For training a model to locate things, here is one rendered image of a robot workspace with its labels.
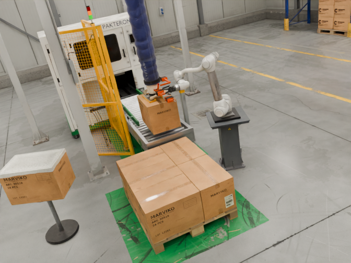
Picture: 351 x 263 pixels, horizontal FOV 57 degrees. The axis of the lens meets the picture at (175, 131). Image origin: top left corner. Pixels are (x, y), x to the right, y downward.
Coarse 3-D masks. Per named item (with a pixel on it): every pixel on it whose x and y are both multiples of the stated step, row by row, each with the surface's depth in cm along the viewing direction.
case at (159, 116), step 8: (144, 104) 428; (152, 104) 421; (160, 104) 420; (168, 104) 423; (176, 104) 427; (144, 112) 448; (152, 112) 420; (160, 112) 424; (168, 112) 427; (176, 112) 431; (144, 120) 469; (152, 120) 424; (160, 120) 428; (168, 120) 431; (176, 120) 435; (152, 128) 428; (160, 128) 432; (168, 128) 436
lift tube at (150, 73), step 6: (144, 66) 419; (150, 66) 419; (156, 66) 425; (144, 72) 424; (150, 72) 421; (156, 72) 427; (144, 78) 429; (150, 78) 424; (156, 78) 428; (150, 84) 428
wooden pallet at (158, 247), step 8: (128, 200) 422; (232, 208) 356; (136, 216) 393; (216, 216) 349; (232, 216) 359; (200, 224) 344; (184, 232) 339; (192, 232) 344; (200, 232) 348; (168, 240) 334; (160, 248) 334
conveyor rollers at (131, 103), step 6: (132, 96) 632; (126, 102) 610; (132, 102) 605; (132, 108) 572; (138, 108) 567; (126, 114) 551; (138, 114) 541; (132, 120) 529; (138, 120) 523; (138, 126) 498; (144, 126) 493; (180, 126) 474; (144, 132) 475; (150, 132) 471; (162, 132) 466; (168, 132) 461; (174, 132) 463; (150, 138) 453; (156, 138) 455
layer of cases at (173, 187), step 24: (168, 144) 430; (192, 144) 418; (120, 168) 396; (144, 168) 386; (168, 168) 377; (192, 168) 368; (216, 168) 359; (144, 192) 343; (168, 192) 335; (192, 192) 328; (216, 192) 338; (144, 216) 321; (168, 216) 323; (192, 216) 336
